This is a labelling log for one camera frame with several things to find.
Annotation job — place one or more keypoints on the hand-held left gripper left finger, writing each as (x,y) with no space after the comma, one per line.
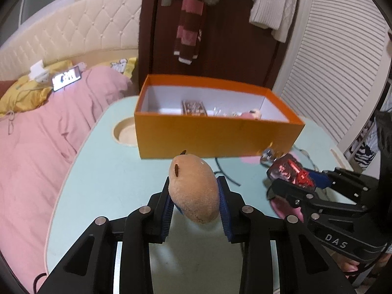
(165,217)

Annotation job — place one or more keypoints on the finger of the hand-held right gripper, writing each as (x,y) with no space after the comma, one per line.
(320,179)
(291,194)

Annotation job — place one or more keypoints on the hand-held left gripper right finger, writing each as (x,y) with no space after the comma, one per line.
(225,217)

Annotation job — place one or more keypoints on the red shiny packet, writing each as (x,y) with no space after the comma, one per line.
(291,170)

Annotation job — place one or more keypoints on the tan plush toy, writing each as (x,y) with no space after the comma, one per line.
(193,186)

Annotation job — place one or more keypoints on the orange cardboard box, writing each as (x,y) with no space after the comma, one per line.
(214,134)

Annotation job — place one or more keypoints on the light blue desktop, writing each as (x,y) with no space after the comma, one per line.
(107,174)

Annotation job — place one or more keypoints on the person's right hand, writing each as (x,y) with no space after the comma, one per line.
(347,265)

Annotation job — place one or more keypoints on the pink soft object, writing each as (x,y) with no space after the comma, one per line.
(284,211)

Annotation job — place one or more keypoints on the metal keyring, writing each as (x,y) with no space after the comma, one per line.
(269,153)

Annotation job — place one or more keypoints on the zebra striped cloth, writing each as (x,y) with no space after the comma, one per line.
(364,153)

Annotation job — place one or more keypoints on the dark grey garment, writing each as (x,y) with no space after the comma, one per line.
(385,134)

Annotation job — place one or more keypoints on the small pink plush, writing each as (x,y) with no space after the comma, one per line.
(252,114)

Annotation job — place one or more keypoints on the clear plastic item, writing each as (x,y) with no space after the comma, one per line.
(220,111)

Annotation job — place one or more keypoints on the brown chequered case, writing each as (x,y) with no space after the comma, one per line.
(194,108)

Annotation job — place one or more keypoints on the white louvered wardrobe door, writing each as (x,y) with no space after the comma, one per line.
(337,67)

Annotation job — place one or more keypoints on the pink blanket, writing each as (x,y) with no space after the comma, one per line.
(36,159)

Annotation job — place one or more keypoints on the dark brown door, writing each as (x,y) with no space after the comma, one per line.
(226,52)

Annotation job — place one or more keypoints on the smartphone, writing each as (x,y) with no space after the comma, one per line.
(66,78)

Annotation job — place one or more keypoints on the white knitted sweater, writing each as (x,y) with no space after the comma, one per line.
(269,9)

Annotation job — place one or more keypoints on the maroon pink striped scarf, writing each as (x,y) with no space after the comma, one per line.
(190,21)

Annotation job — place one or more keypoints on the cream tufted headboard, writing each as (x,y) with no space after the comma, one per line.
(92,27)

